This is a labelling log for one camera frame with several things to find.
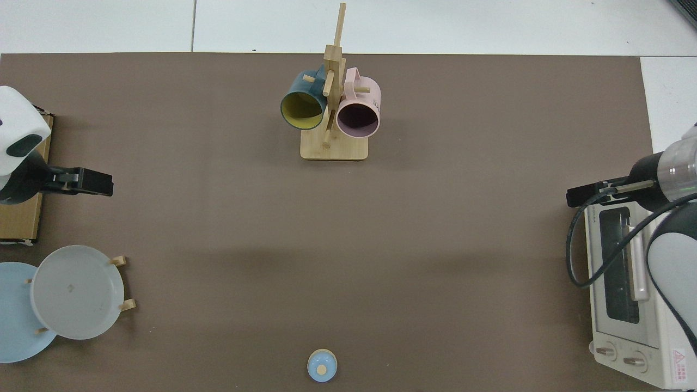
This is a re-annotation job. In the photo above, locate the grey plate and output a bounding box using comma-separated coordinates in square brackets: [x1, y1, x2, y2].
[30, 245, 125, 341]

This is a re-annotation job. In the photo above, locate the brown table cloth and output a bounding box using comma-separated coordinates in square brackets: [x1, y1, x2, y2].
[0, 53, 655, 392]

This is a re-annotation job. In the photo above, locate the wooden plate rack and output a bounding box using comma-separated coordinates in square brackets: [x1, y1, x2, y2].
[26, 255, 136, 334]

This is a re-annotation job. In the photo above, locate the pale toaster oven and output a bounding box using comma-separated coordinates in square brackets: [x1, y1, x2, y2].
[584, 203, 697, 390]

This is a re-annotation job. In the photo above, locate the light blue plate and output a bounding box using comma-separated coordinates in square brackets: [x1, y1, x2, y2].
[0, 262, 58, 364]

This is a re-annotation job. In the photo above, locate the dark corner object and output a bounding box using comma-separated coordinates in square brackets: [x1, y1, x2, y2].
[669, 0, 697, 30]

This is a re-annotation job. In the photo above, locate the dark teal cup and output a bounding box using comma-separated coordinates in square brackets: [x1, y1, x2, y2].
[280, 64, 329, 131]

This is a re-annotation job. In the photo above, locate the wooden cup stand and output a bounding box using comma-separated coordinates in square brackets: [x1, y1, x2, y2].
[300, 3, 369, 161]

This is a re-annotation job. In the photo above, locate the pink cup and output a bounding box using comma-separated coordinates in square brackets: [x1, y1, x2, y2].
[335, 67, 381, 138]

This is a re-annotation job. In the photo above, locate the small blue round lid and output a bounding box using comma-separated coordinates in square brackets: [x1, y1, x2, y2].
[307, 349, 338, 383]

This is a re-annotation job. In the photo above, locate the wire basket with wooden floor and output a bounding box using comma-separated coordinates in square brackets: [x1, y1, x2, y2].
[0, 106, 54, 246]

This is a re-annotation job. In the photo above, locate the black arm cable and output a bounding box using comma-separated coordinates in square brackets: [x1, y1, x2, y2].
[566, 193, 697, 288]

